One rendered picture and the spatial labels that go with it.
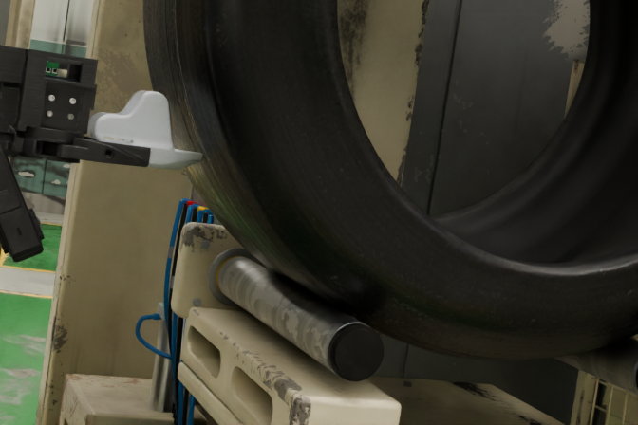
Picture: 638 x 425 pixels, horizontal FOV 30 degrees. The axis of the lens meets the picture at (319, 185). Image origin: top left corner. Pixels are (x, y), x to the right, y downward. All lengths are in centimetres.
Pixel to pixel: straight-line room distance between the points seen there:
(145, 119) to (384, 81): 42
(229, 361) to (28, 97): 32
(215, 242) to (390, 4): 32
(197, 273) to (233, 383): 19
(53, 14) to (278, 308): 910
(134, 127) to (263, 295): 23
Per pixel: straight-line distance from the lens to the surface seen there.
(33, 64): 92
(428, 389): 130
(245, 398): 108
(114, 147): 93
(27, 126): 92
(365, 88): 129
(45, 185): 1010
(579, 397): 149
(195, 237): 122
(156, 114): 95
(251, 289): 112
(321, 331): 94
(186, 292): 123
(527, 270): 95
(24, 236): 94
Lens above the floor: 107
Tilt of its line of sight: 3 degrees down
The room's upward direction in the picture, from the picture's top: 9 degrees clockwise
